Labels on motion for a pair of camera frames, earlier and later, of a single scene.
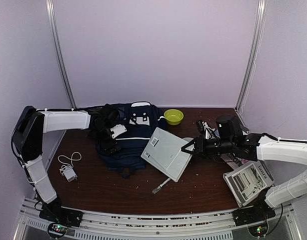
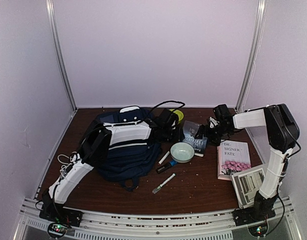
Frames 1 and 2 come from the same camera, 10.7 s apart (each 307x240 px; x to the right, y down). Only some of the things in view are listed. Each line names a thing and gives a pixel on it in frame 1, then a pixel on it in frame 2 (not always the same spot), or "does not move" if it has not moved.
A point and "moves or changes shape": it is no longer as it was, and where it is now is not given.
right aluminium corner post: (256, 42) does not move
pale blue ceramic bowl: (188, 139) -> (182, 152)
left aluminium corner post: (50, 6) does not move
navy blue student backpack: (137, 124) moves or changes shape
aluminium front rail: (107, 225) does not move
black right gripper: (198, 145) -> (209, 131)
